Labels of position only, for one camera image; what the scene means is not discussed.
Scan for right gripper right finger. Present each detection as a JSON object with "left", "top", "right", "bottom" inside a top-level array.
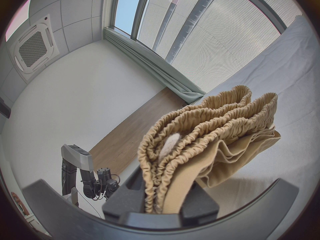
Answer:
[{"left": 180, "top": 179, "right": 220, "bottom": 226}]

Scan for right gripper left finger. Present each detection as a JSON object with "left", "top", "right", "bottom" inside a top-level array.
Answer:
[{"left": 102, "top": 165, "right": 147, "bottom": 221}]

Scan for tan shorts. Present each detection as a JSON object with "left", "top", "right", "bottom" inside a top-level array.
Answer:
[{"left": 137, "top": 85, "right": 281, "bottom": 215}]

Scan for bed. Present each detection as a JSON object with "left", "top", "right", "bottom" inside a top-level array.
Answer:
[{"left": 89, "top": 15, "right": 320, "bottom": 222}]

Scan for grey-green curtain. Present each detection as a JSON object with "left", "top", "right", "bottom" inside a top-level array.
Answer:
[{"left": 103, "top": 26, "right": 207, "bottom": 104}]

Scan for window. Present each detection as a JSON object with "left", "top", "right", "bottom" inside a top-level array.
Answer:
[{"left": 110, "top": 0, "right": 303, "bottom": 94}]

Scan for ceiling air conditioner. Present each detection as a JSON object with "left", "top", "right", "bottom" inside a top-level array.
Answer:
[{"left": 9, "top": 14, "right": 59, "bottom": 82}]

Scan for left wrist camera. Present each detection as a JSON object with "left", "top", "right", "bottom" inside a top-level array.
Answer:
[{"left": 106, "top": 179, "right": 120, "bottom": 193}]

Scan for black cable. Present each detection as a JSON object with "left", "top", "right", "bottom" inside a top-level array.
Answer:
[{"left": 77, "top": 196, "right": 105, "bottom": 220}]

